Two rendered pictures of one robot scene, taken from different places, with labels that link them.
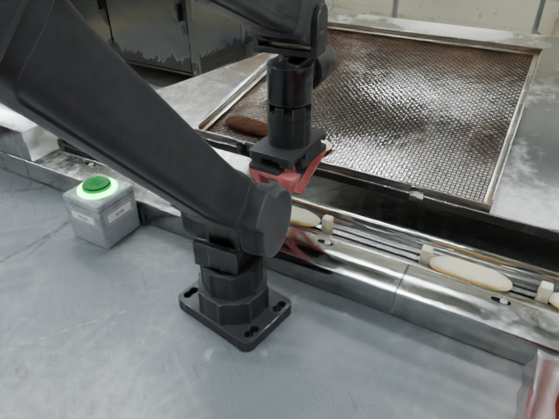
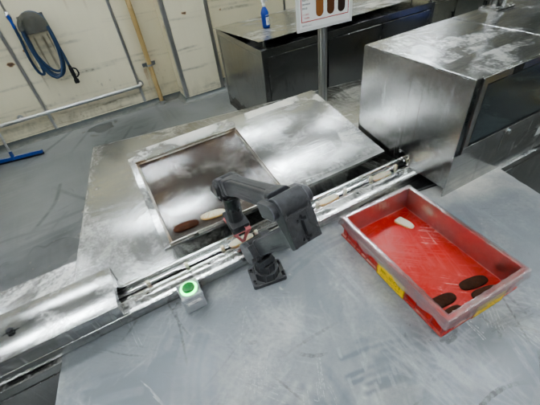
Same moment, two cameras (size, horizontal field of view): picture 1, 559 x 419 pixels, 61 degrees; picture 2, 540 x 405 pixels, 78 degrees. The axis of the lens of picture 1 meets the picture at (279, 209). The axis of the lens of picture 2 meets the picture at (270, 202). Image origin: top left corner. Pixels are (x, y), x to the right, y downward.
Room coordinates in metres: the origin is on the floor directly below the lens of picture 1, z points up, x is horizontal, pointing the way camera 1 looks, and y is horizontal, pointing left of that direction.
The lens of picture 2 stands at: (-0.06, 0.59, 1.77)
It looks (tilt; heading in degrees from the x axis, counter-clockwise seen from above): 41 degrees down; 308
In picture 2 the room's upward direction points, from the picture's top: 8 degrees counter-clockwise
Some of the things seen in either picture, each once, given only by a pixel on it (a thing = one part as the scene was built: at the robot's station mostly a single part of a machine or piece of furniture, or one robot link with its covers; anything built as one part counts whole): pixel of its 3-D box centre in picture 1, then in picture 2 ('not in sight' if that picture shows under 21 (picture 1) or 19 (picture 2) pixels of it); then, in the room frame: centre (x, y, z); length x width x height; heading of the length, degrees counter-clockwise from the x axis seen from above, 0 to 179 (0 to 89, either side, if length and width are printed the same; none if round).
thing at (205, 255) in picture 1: (233, 221); (258, 250); (0.43, 0.05, 0.94); 0.09 x 0.05 x 0.10; 157
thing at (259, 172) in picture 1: (283, 179); (239, 231); (0.56, 0.00, 0.92); 0.07 x 0.07 x 0.09; 60
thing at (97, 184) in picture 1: (96, 187); (188, 288); (0.57, 0.26, 0.90); 0.04 x 0.04 x 0.02
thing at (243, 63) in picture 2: not in sight; (323, 60); (1.52, -2.72, 0.51); 1.93 x 1.05 x 1.02; 61
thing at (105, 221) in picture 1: (106, 219); (193, 297); (0.57, 0.26, 0.84); 0.08 x 0.08 x 0.11; 61
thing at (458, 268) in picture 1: (469, 271); not in sight; (0.44, -0.24, 0.86); 0.10 x 0.04 x 0.01; 61
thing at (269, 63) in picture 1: (291, 80); (230, 199); (0.58, -0.02, 1.05); 0.07 x 0.06 x 0.07; 157
